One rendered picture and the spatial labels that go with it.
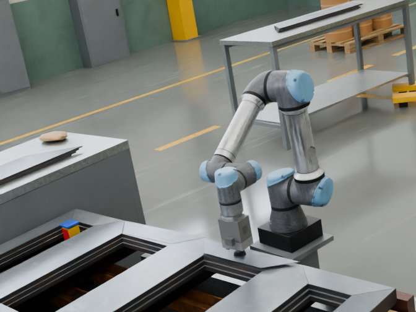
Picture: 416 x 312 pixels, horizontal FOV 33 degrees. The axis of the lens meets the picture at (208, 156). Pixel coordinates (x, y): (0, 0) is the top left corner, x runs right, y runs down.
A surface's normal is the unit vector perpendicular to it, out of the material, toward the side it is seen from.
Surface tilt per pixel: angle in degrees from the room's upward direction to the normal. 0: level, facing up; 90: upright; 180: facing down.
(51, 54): 90
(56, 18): 90
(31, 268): 0
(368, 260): 0
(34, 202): 90
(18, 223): 90
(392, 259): 0
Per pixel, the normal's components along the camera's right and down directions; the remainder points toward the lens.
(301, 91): 0.72, -0.05
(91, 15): 0.63, 0.13
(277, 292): -0.17, -0.94
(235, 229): -0.62, 0.34
